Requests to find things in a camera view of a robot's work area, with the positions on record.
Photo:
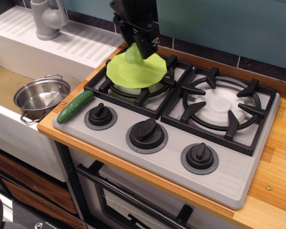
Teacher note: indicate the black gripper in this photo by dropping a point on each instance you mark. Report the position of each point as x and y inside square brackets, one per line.
[132, 17]

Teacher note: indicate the green toy cauliflower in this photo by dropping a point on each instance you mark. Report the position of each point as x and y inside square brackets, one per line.
[133, 55]

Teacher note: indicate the lime green plate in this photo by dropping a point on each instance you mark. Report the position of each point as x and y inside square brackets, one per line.
[133, 76]

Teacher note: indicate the green toy pickle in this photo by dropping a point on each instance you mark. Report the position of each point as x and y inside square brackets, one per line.
[74, 106]

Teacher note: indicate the stainless steel pot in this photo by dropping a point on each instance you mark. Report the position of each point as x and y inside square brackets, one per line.
[38, 98]

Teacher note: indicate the white sink unit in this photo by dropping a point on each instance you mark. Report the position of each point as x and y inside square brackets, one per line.
[74, 54]

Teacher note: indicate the black left burner grate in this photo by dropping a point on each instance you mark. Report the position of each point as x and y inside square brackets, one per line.
[150, 101]

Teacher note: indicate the black burner grate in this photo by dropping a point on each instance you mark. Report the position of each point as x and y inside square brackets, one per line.
[150, 101]
[241, 137]

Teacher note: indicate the black left stove knob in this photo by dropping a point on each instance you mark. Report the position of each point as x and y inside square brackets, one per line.
[100, 117]

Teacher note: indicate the black stove knob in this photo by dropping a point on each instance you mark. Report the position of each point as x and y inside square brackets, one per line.
[147, 137]
[199, 159]
[100, 117]

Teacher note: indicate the grey toy faucet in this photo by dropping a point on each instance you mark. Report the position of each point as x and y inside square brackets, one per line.
[48, 21]

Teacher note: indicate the black middle stove knob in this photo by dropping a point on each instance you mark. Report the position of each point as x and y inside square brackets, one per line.
[147, 137]

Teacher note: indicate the white right burner cap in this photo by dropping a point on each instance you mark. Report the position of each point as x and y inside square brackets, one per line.
[219, 102]

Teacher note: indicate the black right burner grate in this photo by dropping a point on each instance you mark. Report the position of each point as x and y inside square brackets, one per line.
[241, 137]

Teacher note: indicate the black right stove knob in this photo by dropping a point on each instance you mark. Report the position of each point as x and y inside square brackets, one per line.
[199, 159]

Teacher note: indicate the grey stove top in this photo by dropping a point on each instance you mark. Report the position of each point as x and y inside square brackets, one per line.
[228, 184]

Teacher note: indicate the wooden drawer front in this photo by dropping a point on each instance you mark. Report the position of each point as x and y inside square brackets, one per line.
[39, 191]

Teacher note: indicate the black oven door handle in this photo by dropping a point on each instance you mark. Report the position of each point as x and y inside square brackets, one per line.
[91, 174]

